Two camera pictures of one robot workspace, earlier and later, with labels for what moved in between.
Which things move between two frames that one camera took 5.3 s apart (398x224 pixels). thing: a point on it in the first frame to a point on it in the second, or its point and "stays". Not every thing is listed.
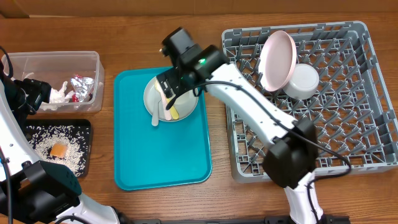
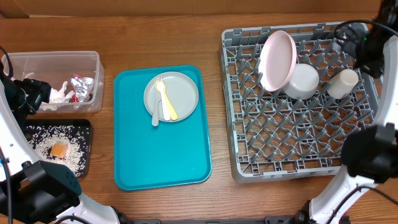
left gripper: [39, 91] stays
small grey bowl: [303, 82] stays
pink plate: [277, 60] stays
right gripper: [179, 84] to [375, 66]
